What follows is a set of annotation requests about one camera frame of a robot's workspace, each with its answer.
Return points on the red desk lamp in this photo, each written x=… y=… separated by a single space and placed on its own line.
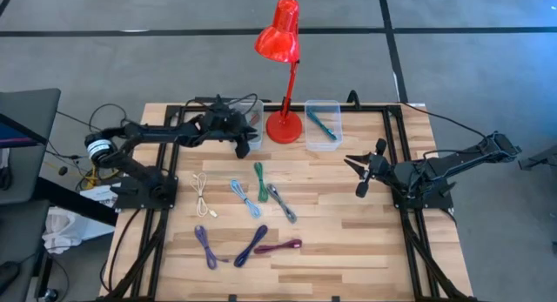
x=278 y=41

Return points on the black stand leg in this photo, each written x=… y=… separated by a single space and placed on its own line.
x=537 y=160

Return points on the white plastic bag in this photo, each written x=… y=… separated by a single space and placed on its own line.
x=65 y=230

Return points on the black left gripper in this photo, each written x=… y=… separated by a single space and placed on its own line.
x=222 y=121

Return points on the black aluminium table frame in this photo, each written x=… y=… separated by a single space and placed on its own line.
x=370 y=108

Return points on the black frame clamp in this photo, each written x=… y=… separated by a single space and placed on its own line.
x=232 y=298

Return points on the clear plastic bin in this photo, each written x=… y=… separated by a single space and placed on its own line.
x=335 y=115

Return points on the grey plastic bin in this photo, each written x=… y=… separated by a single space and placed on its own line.
x=259 y=142

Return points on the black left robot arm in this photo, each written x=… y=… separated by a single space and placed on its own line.
x=148 y=132

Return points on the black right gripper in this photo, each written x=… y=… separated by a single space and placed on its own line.
x=382 y=169

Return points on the white paper sheet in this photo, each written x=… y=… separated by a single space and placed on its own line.
x=102 y=193

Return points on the black support beam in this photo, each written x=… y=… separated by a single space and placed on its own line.
x=78 y=204

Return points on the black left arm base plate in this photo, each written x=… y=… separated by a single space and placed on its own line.
x=130 y=202

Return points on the black depth camera box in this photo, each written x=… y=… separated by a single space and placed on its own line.
x=335 y=299

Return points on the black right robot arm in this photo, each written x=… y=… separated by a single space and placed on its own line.
x=457 y=160

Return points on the dark grey side table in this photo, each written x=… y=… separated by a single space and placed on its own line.
x=30 y=171
x=22 y=241

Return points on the open laptop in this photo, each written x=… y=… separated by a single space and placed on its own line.
x=17 y=134

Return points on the black frame bracket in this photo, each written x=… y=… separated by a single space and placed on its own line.
x=353 y=98
x=217 y=98

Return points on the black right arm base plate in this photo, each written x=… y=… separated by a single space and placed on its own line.
x=439 y=203

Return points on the black caster wheel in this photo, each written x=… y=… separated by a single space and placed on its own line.
x=50 y=295

